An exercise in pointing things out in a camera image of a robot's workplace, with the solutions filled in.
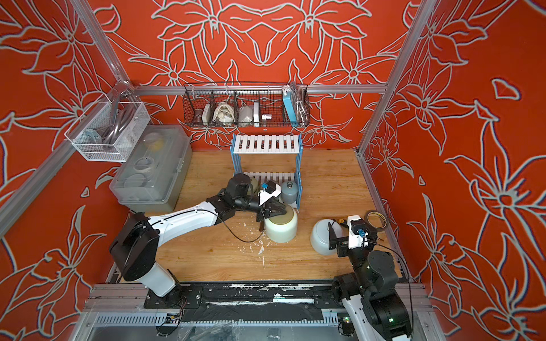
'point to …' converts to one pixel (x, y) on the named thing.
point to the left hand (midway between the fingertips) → (285, 207)
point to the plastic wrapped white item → (245, 116)
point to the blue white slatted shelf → (269, 157)
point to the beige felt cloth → (224, 113)
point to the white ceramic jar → (319, 235)
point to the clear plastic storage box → (155, 174)
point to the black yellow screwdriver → (340, 221)
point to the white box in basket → (256, 114)
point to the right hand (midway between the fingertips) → (341, 220)
